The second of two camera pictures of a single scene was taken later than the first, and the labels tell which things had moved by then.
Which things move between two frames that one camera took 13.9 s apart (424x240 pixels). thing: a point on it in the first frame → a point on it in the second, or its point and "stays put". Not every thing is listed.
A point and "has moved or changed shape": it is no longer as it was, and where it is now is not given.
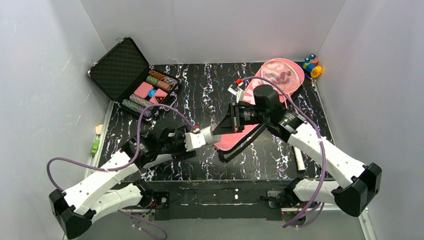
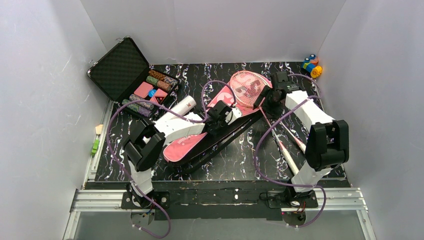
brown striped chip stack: (162, 77) stays put
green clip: (95, 144) stays put
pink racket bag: (287, 76) has moved or changed shape
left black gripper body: (180, 140) → (218, 118)
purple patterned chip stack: (140, 100) stays put
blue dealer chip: (152, 92) stays put
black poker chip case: (124, 75) stays put
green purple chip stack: (135, 107) stays put
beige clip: (98, 129) stays put
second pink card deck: (159, 97) stays put
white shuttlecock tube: (209, 138) → (183, 107)
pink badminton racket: (285, 74) → (245, 86)
